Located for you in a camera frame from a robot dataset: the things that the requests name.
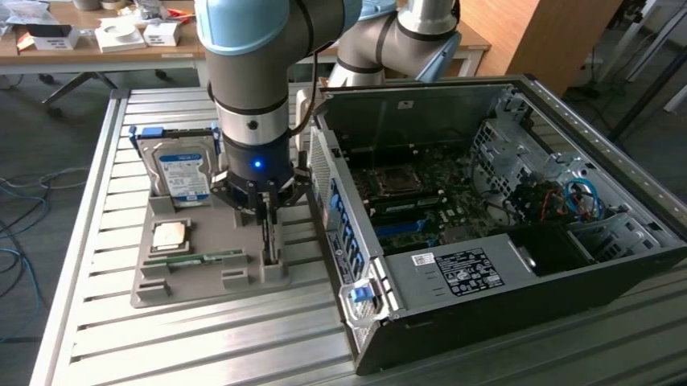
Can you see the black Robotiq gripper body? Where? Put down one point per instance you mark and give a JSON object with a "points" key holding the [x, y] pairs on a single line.
{"points": [[257, 165]]}

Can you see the green graphics card black cooler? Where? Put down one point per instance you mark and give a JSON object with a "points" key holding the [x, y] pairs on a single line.
{"points": [[271, 245]]}

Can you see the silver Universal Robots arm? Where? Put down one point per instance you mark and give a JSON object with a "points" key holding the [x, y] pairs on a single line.
{"points": [[246, 60]]}

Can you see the hard disk in blue caddy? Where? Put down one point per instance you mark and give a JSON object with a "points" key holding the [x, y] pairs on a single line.
{"points": [[177, 173]]}

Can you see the CPU with metal lid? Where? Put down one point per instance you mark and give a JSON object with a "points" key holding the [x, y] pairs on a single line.
{"points": [[168, 237]]}

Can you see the grey plastic parts rack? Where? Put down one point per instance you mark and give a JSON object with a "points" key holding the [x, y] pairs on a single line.
{"points": [[214, 257]]}

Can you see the green RAM stick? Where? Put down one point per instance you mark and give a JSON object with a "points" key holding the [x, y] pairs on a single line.
{"points": [[193, 257]]}

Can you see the CPU socket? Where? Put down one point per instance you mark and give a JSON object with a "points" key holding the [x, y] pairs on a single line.
{"points": [[396, 181]]}

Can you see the dark RAM stick white label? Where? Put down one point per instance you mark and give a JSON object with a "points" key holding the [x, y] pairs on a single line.
{"points": [[408, 205]]}

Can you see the blue expansion slot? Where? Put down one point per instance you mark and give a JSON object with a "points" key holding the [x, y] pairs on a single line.
{"points": [[401, 230]]}

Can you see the green motherboard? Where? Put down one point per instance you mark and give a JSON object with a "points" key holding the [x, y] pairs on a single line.
{"points": [[456, 201]]}

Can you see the blue case latch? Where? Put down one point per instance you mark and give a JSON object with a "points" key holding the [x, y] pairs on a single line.
{"points": [[360, 292]]}

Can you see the white box with label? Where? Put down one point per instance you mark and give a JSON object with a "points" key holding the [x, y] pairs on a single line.
{"points": [[160, 35]]}

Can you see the grey power supply unit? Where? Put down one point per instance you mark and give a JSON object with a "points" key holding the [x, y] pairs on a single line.
{"points": [[461, 273]]}

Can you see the perforated metal disk bay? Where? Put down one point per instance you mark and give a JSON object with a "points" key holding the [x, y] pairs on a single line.
{"points": [[504, 161]]}

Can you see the white box with tape roll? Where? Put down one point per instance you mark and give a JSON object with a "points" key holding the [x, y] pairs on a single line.
{"points": [[120, 38]]}

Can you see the black and white box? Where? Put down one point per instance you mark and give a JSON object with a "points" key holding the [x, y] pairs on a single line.
{"points": [[53, 40]]}

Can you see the open black PC case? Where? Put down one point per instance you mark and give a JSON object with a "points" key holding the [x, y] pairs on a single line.
{"points": [[536, 305]]}

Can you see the wooden cabinet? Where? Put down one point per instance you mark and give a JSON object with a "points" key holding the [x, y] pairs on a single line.
{"points": [[547, 36]]}

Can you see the wooden desk white frame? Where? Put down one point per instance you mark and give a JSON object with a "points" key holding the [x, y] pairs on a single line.
{"points": [[80, 58]]}

